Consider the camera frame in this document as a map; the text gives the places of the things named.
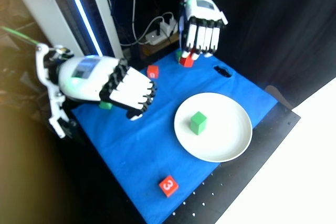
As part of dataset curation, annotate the white adapter box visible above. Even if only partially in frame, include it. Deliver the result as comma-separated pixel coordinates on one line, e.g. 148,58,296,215
145,31,169,46

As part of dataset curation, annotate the white round plate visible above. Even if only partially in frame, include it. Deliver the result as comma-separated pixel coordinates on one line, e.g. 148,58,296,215
174,92,254,163

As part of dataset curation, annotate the blue cloth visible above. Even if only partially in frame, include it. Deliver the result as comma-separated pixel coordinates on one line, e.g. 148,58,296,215
71,40,279,224

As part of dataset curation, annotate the red cube with number three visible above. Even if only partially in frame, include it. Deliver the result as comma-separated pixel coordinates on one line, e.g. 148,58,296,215
158,174,180,198

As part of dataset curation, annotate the white console with blue light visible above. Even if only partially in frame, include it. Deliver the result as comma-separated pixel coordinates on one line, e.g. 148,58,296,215
7,0,127,67

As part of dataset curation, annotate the green cable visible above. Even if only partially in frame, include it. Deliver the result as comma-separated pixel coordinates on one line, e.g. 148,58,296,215
0,26,41,48

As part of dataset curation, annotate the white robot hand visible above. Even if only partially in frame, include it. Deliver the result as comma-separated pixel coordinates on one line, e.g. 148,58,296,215
57,55,159,121
178,0,228,61

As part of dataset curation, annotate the white cable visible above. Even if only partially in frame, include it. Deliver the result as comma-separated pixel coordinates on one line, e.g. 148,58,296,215
125,0,150,46

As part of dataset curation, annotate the small black object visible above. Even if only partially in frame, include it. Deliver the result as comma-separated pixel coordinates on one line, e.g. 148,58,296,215
213,65,233,79

